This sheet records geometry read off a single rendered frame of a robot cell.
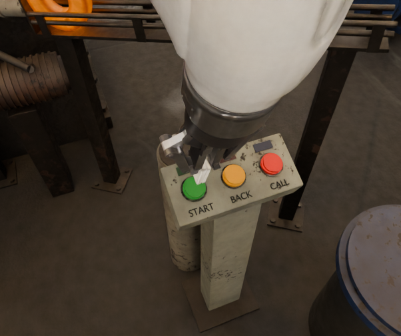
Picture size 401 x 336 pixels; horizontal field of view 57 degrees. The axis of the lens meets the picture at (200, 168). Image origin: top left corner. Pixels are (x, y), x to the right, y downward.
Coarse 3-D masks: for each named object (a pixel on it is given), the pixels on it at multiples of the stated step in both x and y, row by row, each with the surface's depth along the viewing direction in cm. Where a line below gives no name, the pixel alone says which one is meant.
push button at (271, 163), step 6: (264, 156) 67; (270, 156) 67; (276, 156) 67; (264, 162) 66; (270, 162) 66; (276, 162) 66; (264, 168) 66; (270, 168) 66; (276, 168) 66; (270, 174) 66
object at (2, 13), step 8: (0, 0) 87; (8, 0) 87; (16, 0) 86; (0, 8) 88; (8, 8) 88; (16, 8) 87; (0, 16) 90; (8, 16) 92; (16, 16) 90; (24, 16) 89
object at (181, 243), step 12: (168, 204) 89; (168, 216) 95; (168, 228) 102; (192, 228) 96; (180, 240) 101; (192, 240) 101; (180, 252) 107; (192, 252) 106; (180, 264) 114; (192, 264) 113
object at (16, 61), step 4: (0, 52) 94; (0, 56) 94; (4, 56) 94; (8, 56) 94; (12, 56) 94; (4, 60) 94; (8, 60) 93; (12, 60) 93; (16, 60) 93; (20, 60) 93; (12, 64) 94; (16, 64) 93; (20, 64) 93; (24, 64) 92; (28, 64) 93; (32, 64) 96; (20, 68) 93; (24, 68) 92; (28, 68) 92; (32, 68) 93; (28, 72) 93; (32, 72) 93
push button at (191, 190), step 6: (186, 180) 63; (192, 180) 63; (186, 186) 63; (192, 186) 63; (198, 186) 63; (204, 186) 63; (186, 192) 62; (192, 192) 62; (198, 192) 63; (204, 192) 63; (192, 198) 62; (198, 198) 63
